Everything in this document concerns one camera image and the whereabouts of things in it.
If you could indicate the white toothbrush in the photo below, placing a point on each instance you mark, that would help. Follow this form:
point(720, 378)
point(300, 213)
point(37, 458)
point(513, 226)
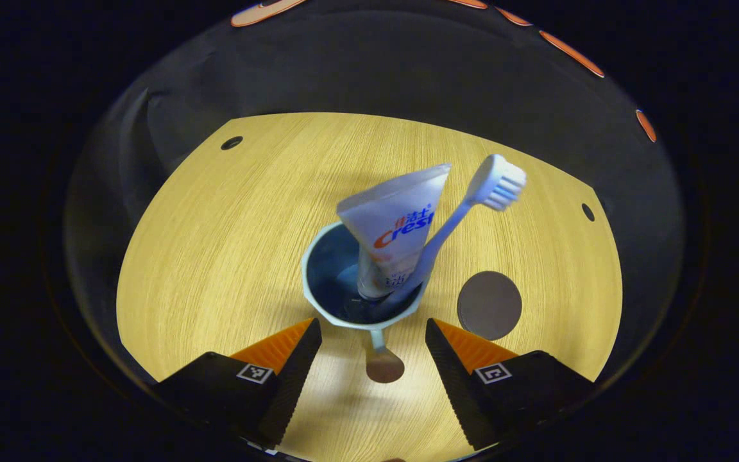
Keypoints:
point(453, 224)

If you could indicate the black backdrop cloth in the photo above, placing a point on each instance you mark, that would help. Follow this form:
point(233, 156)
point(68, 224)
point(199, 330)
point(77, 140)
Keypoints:
point(376, 70)

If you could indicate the white toothpaste tube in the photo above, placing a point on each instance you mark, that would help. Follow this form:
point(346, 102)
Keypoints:
point(395, 224)

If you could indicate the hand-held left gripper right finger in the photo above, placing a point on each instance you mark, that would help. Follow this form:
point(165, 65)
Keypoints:
point(456, 385)

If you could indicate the wooden desktop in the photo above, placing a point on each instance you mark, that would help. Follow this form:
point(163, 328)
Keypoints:
point(215, 256)

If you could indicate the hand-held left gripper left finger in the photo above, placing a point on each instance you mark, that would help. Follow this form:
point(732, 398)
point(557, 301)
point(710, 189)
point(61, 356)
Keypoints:
point(296, 378)

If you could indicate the light blue cup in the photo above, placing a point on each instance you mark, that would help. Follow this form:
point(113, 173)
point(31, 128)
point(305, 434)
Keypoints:
point(328, 276)

